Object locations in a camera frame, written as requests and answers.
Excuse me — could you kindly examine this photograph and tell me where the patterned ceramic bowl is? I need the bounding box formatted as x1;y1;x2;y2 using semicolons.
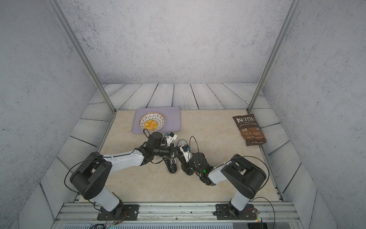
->
139;112;166;132

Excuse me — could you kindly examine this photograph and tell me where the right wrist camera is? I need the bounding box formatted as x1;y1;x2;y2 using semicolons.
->
179;144;192;162

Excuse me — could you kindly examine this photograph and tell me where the brown potato chips bag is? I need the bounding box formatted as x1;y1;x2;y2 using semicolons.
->
233;114;266;146

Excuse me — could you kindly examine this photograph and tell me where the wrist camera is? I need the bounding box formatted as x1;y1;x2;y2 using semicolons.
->
165;132;177;146
179;144;192;162

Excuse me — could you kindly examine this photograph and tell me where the black canvas sneaker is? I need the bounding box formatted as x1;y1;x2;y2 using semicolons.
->
175;139;195;177
163;157;178;175

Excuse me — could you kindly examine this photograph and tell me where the left aluminium frame post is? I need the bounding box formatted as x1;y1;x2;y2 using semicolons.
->
47;0;117;114

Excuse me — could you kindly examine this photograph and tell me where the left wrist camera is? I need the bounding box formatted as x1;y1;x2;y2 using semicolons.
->
165;132;177;146

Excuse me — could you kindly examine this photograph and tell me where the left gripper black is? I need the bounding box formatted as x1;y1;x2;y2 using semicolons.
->
152;144;184;160

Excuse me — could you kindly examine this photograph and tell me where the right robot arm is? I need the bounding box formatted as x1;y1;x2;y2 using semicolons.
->
178;153;267;217

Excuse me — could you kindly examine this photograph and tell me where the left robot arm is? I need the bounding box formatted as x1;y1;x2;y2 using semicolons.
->
70;132;177;212

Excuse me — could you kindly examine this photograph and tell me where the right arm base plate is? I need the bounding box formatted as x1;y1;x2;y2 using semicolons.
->
213;204;258;221

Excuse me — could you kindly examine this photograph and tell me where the right aluminium frame post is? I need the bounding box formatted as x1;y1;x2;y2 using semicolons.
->
247;0;301;113

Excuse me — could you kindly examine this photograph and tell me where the aluminium front rail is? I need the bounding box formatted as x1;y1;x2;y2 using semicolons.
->
52;200;303;229

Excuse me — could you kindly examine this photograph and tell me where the lavender tray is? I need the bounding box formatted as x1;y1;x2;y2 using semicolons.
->
132;107;181;134

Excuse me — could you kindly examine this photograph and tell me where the yellow bread roll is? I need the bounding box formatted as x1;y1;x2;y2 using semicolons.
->
144;119;158;131

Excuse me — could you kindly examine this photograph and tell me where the aluminium frame post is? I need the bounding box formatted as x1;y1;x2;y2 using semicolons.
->
47;0;117;114
247;0;301;113

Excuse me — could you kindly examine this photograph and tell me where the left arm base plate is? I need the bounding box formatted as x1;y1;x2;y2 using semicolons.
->
97;204;140;221

